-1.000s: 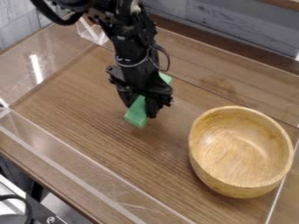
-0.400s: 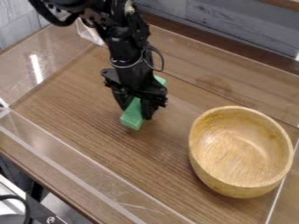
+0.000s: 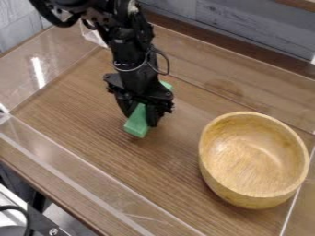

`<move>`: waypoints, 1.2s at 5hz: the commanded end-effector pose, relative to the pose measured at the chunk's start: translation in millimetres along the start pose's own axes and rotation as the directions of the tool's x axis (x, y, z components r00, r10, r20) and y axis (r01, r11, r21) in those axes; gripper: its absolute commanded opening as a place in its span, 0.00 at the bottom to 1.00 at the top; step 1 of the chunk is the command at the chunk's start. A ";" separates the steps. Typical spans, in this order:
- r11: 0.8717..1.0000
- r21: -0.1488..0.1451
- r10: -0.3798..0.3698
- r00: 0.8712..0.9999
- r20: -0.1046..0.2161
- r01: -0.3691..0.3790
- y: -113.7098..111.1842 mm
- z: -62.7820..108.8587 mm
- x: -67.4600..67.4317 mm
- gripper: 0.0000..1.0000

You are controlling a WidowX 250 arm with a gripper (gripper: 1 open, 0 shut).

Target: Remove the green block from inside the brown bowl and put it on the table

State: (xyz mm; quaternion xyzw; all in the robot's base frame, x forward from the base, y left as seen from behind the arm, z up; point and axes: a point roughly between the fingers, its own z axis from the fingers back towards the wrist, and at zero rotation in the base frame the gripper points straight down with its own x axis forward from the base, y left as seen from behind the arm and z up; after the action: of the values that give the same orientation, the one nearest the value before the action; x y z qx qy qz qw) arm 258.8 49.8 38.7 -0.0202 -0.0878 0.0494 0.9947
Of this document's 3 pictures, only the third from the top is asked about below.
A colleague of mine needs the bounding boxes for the black metal bracket with bolt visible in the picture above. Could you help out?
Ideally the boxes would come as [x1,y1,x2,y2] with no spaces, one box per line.
[26,211,70,236]

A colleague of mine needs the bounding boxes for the black cable bottom left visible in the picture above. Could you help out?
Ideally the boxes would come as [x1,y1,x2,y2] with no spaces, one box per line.
[0,204,33,236]

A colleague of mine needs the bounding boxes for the clear acrylic corner bracket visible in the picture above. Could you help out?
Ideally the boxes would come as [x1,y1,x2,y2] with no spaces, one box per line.
[80,23,108,48]

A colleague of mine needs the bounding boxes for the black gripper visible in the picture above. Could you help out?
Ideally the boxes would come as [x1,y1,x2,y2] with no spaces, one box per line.
[102,72,173,127]

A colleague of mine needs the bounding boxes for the green rectangular block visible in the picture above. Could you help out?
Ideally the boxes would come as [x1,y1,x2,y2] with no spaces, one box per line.
[121,80,175,139]

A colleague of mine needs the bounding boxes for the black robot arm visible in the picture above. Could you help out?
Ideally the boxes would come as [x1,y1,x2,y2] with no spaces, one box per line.
[28,0,173,127]

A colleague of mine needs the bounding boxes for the clear acrylic barrier walls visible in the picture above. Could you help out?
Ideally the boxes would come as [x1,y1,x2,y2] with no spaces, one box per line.
[0,16,315,236]

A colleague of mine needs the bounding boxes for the brown wooden bowl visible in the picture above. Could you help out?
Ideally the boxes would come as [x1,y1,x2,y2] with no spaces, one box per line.
[197,112,309,209]

